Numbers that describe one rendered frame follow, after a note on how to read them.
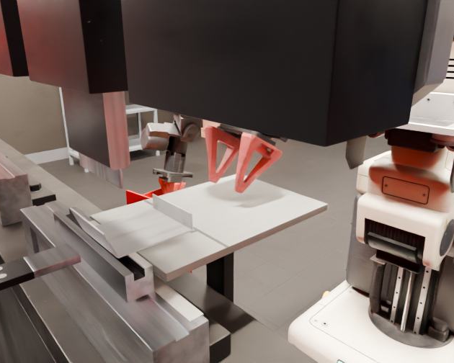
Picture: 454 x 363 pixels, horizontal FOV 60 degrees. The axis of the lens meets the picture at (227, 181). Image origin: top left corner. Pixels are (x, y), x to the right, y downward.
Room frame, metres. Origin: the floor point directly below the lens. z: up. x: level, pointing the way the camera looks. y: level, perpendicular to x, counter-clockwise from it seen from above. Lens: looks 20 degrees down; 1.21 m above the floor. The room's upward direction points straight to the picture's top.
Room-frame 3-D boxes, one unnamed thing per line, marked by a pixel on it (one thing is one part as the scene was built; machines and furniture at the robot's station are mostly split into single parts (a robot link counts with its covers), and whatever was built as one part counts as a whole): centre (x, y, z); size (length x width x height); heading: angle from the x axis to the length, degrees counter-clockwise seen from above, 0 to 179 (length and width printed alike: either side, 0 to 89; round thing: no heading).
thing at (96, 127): (0.38, 0.13, 1.13); 0.10 x 0.02 x 0.10; 41
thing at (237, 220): (0.48, 0.02, 1.00); 0.26 x 0.18 x 0.01; 131
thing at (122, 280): (0.40, 0.15, 0.99); 0.20 x 0.03 x 0.03; 41
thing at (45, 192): (0.87, 0.49, 0.89); 0.30 x 0.05 x 0.03; 41
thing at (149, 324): (0.42, 0.17, 0.92); 0.39 x 0.06 x 0.10; 41
